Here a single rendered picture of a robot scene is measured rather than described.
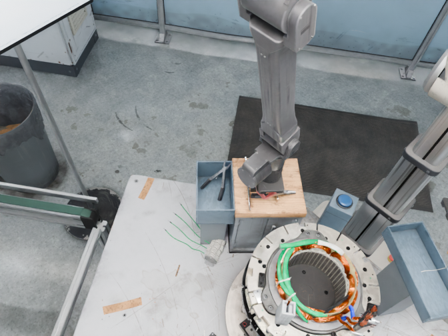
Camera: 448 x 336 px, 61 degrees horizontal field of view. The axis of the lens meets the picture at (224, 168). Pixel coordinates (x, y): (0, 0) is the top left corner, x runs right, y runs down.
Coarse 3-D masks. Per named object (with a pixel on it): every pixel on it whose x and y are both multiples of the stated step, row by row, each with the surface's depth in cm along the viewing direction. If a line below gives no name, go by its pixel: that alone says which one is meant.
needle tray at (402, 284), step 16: (400, 224) 105; (416, 224) 107; (400, 240) 107; (416, 240) 107; (432, 240) 103; (400, 256) 101; (416, 256) 104; (432, 256) 104; (384, 272) 112; (400, 272) 101; (416, 272) 102; (432, 272) 102; (384, 288) 113; (400, 288) 105; (416, 288) 95; (432, 288) 100; (384, 304) 114; (400, 304) 109; (416, 304) 96; (432, 304) 97; (432, 320) 93
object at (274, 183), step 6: (282, 168) 93; (270, 174) 93; (276, 174) 93; (264, 180) 96; (270, 180) 95; (276, 180) 96; (282, 180) 97; (258, 186) 95; (264, 186) 95; (270, 186) 96; (276, 186) 96; (282, 186) 96; (258, 192) 96; (264, 192) 95; (276, 192) 96; (282, 192) 96
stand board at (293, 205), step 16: (240, 160) 115; (288, 160) 116; (288, 176) 112; (240, 192) 108; (256, 192) 109; (240, 208) 105; (256, 208) 106; (272, 208) 106; (288, 208) 106; (304, 208) 106
